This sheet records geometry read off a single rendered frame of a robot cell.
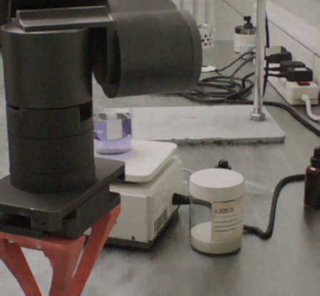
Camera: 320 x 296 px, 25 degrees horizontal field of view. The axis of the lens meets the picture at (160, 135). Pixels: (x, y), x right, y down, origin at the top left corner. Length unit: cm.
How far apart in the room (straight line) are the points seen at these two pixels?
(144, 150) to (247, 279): 21
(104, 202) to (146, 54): 11
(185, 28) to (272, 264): 37
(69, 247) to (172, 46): 14
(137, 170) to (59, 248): 34
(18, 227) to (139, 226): 33
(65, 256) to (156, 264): 32
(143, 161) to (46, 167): 36
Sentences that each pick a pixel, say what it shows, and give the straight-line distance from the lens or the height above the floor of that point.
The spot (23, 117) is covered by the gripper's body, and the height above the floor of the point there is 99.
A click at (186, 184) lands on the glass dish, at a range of 96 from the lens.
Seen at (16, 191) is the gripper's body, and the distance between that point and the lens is 48.
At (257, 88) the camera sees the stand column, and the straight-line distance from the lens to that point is 126.
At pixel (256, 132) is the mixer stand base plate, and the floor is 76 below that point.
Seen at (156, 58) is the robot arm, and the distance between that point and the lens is 47.
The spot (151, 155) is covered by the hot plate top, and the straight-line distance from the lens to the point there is 84.
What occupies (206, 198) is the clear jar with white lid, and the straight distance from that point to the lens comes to 78.
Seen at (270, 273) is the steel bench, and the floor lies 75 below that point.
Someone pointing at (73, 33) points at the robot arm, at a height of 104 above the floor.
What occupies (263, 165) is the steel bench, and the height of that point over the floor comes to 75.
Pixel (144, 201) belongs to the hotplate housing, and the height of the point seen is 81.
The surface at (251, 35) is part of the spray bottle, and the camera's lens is 184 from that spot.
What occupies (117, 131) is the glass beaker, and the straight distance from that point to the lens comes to 82.
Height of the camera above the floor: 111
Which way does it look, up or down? 17 degrees down
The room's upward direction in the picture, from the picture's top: straight up
